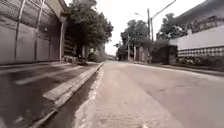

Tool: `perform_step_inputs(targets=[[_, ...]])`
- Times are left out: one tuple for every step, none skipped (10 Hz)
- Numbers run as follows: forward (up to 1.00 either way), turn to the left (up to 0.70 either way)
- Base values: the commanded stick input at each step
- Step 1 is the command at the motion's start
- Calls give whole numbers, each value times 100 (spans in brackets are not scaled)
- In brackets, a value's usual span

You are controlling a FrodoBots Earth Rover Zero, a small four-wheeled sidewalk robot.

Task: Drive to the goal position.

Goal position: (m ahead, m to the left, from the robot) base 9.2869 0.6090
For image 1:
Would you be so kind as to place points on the thin pole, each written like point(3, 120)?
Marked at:
point(128, 46)

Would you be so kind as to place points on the clump of trees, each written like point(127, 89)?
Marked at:
point(136, 31)

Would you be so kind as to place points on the large leafy tree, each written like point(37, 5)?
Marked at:
point(86, 23)

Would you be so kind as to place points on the grey concrete road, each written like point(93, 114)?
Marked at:
point(150, 96)

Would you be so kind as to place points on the concrete kerb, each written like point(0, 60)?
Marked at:
point(66, 90)

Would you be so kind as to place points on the utility pole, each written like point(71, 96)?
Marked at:
point(148, 23)

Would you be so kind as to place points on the dark tree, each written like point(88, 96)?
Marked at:
point(170, 26)

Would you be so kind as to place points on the raised grey pavement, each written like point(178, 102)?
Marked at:
point(186, 68)

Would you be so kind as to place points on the white walled building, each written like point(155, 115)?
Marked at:
point(200, 40)

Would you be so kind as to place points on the grey walled building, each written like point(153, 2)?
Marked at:
point(23, 36)

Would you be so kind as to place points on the dark gate wall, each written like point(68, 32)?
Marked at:
point(160, 53)

